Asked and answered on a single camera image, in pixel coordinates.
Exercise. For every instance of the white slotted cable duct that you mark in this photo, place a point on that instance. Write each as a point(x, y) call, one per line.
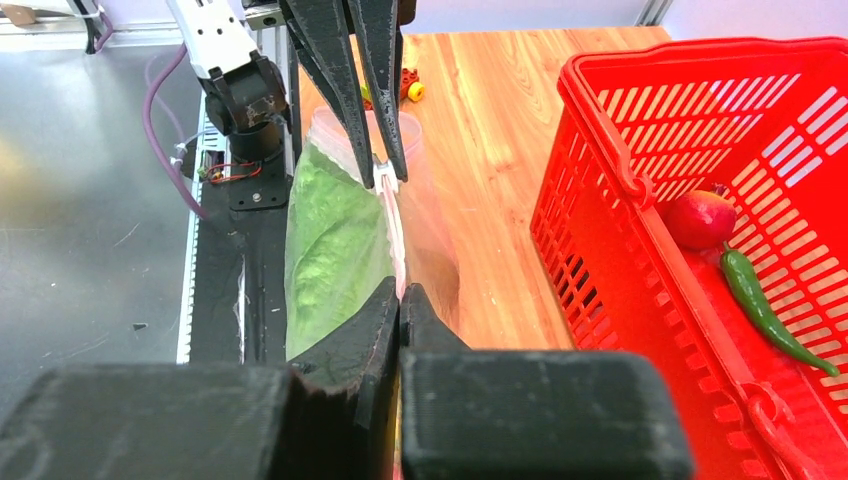
point(206, 140)

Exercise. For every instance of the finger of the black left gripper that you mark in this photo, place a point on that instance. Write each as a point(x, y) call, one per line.
point(322, 43)
point(376, 26)

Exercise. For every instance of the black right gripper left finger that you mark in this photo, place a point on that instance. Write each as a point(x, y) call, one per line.
point(329, 414)

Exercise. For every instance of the clear zip top bag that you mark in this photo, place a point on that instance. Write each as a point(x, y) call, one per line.
point(430, 256)

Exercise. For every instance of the red yellow toy block left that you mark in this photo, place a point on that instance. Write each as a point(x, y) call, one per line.
point(411, 88)

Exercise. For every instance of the green chili pepper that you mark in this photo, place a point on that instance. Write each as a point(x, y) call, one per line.
point(747, 291)

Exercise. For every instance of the red apple left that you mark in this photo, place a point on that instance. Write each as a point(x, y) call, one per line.
point(700, 220)

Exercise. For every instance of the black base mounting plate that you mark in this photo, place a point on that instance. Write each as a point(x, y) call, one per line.
point(239, 305)

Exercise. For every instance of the red plastic shopping basket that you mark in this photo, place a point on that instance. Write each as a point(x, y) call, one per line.
point(767, 121)

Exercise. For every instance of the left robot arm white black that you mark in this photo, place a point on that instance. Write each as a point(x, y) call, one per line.
point(244, 88)

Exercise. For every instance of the green white napa cabbage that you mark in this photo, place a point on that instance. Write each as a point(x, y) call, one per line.
point(336, 250)

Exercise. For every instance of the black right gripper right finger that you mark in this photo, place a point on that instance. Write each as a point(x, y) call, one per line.
point(530, 414)

